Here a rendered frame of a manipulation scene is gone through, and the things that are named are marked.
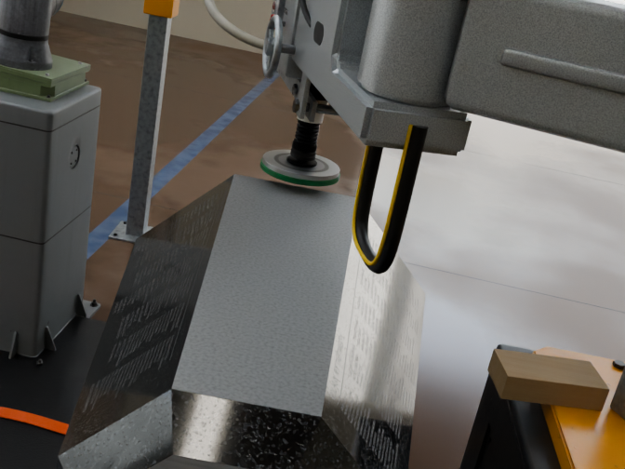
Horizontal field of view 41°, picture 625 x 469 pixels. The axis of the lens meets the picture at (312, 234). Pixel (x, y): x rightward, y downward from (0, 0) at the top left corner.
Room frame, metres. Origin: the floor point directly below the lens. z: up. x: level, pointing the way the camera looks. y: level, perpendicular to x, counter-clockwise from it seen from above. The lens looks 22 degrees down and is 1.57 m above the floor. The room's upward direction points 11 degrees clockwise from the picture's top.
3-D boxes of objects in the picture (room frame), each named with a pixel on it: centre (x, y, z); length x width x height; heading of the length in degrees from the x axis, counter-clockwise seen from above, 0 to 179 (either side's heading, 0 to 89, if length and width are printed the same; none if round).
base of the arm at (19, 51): (2.54, 1.00, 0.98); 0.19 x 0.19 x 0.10
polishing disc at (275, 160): (2.17, 0.07, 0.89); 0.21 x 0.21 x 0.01
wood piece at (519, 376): (1.41, -0.49, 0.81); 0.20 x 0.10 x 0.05; 98
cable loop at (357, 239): (1.53, -0.12, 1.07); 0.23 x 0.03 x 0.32; 16
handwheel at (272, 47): (2.02, 0.15, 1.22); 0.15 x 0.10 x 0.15; 16
